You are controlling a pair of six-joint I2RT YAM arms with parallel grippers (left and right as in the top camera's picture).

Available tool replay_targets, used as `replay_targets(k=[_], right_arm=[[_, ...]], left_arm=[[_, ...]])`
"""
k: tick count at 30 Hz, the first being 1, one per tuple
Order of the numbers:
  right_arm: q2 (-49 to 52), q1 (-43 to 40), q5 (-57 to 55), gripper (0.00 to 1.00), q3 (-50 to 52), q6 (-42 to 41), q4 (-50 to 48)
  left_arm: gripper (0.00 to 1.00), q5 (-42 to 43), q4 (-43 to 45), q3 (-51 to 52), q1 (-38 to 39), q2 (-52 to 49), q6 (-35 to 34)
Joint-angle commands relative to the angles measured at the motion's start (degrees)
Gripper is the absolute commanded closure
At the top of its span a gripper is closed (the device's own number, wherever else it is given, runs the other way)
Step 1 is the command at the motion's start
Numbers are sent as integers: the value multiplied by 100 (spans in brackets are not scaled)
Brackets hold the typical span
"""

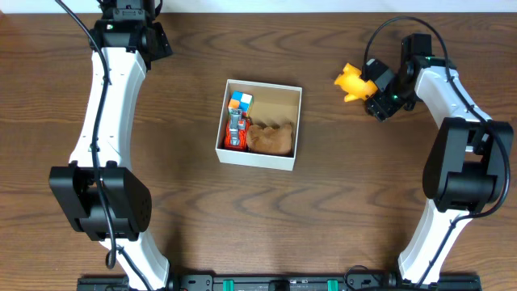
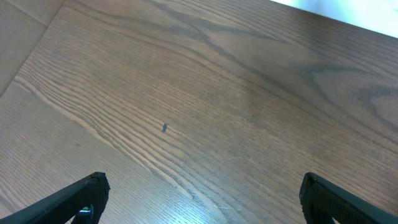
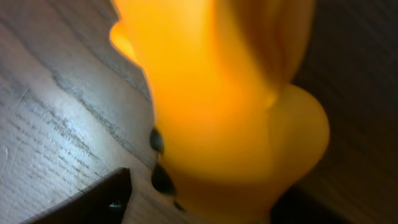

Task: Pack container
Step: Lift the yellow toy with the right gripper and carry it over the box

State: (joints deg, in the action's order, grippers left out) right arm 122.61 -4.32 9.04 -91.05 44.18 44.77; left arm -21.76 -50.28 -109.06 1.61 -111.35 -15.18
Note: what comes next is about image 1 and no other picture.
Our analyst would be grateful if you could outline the orange rubber animal toy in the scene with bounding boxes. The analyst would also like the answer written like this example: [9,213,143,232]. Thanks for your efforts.
[334,63,378,102]

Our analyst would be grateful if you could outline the white cardboard box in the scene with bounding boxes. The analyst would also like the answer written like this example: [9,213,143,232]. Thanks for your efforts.
[215,79,302,171]

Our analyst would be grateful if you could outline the multicolour puzzle cube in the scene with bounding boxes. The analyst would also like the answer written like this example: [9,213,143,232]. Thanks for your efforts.
[228,91,254,117]

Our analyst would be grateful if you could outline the brown plush toy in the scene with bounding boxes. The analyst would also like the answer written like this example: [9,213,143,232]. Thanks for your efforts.
[246,124,292,155]

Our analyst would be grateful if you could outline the red toy truck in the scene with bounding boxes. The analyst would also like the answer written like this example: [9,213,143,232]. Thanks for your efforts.
[224,108,250,151]

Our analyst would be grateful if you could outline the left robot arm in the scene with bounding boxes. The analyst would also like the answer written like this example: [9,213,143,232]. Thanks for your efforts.
[48,0,175,290]

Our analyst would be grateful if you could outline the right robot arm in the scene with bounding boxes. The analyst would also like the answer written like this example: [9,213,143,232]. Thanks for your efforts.
[365,33,514,287]

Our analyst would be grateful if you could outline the black mounting rail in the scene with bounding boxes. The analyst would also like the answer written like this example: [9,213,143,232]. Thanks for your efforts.
[76,270,483,291]

